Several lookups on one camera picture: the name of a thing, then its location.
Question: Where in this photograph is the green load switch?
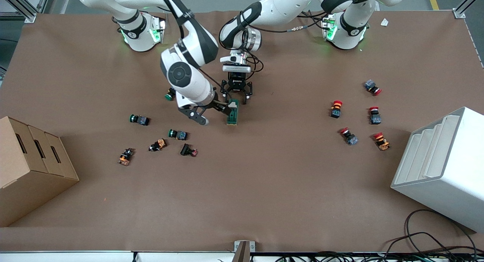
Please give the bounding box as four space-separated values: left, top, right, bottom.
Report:
226 99 240 126

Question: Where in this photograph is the red mushroom button orange block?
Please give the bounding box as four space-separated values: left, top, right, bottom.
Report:
373 132 391 151

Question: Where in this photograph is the brown cardboard box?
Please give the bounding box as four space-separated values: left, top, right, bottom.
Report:
0 116 80 228

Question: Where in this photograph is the white slotted organizer tray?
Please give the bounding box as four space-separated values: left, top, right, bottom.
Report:
391 106 484 233

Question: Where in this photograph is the black left arm base cable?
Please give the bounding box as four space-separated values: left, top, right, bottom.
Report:
251 12 330 34

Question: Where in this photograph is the aluminium camera post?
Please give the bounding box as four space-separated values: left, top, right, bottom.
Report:
234 240 256 262

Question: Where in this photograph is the black cable bundle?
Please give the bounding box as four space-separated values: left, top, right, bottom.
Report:
276 250 484 262

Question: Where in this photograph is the white table edge rail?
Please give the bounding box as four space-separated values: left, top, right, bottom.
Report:
0 251 235 262

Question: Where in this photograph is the aluminium frame post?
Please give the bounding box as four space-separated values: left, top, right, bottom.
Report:
0 0 37 23
453 0 484 19

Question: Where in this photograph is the black looped cable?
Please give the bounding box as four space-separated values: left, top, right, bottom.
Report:
405 209 478 255

